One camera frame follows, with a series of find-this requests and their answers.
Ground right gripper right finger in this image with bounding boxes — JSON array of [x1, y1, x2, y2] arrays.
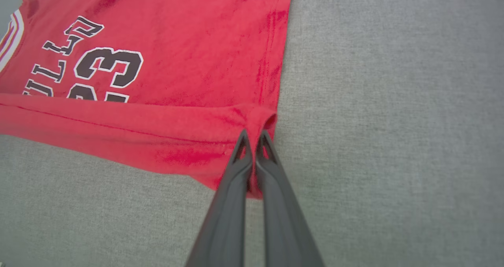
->
[[255, 130, 325, 267]]

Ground grey fabric sofa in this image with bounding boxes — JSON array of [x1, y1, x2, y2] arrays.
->
[[0, 0, 504, 267]]

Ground red Bulls jersey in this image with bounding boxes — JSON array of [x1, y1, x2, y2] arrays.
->
[[0, 0, 295, 200]]

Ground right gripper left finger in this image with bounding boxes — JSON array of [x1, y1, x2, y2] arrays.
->
[[185, 129, 253, 267]]

